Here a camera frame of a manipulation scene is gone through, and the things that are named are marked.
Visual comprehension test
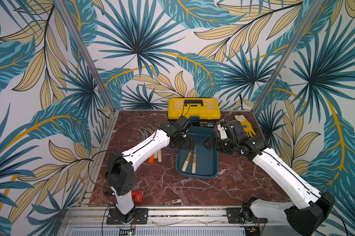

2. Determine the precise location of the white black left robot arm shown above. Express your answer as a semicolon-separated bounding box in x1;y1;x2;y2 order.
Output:
105;116;195;216

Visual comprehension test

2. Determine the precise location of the wooden handle sickle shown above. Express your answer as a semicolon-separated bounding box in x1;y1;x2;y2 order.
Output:
182;150;194;172
138;127;154;142
191;147;197;175
157;150;162;163

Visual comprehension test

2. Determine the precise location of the orange handle sickle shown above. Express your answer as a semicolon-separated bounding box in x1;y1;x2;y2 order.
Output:
148;155;155;164

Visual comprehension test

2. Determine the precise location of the red black clamp tool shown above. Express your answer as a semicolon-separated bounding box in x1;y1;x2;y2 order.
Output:
131;191;144;204

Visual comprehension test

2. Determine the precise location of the yellow black toolbox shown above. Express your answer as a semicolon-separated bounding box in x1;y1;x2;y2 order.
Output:
168;98;221;128

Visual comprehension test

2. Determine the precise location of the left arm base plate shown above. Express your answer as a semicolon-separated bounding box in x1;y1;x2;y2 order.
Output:
106;208;149;225

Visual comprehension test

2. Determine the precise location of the teal plastic tray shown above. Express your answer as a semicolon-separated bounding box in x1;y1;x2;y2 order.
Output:
176;126;219;179

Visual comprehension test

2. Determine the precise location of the yellow white work glove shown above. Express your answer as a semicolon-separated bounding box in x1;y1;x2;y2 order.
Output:
235;115;256;137

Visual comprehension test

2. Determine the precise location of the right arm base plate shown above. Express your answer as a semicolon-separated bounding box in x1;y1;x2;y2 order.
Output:
226;207;268;225

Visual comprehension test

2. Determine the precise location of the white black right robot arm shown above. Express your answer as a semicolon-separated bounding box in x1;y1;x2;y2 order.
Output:
204;120;335;236

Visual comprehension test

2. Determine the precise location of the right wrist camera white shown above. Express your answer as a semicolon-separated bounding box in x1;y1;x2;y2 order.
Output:
217;124;228;140

